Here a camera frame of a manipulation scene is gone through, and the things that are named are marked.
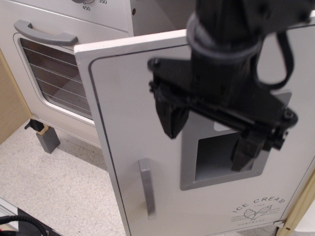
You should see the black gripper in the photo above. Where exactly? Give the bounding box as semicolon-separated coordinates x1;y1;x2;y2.
148;41;298;172

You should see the white fridge door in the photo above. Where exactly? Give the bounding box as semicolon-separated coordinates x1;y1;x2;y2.
74;23;315;236

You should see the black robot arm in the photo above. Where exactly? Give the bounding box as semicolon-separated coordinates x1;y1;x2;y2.
148;0;315;172

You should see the grey kitchen leg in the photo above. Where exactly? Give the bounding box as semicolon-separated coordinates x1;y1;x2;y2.
36;127;60;154

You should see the white toy oven door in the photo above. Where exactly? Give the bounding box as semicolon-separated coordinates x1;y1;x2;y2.
12;33;95;129

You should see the black clamp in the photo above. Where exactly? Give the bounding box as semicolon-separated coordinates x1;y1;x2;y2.
24;119;44;132

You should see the grey oven knob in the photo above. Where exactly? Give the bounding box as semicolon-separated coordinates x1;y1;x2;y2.
72;0;95;4

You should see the grey fridge door handle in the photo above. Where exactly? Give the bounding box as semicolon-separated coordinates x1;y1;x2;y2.
138;158;157;220

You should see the wooden side post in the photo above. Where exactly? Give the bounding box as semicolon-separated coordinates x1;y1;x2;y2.
276;164;315;236

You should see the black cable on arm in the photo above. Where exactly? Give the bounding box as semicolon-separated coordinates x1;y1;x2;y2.
254;30;295;89

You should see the grey oven door handle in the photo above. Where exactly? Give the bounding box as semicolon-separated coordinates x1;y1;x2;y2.
14;20;78;46

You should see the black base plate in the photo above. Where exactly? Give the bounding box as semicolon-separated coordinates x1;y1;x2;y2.
0;207;60;236

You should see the black braided cable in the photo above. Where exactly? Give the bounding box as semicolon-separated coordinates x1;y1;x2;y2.
0;215;47;236

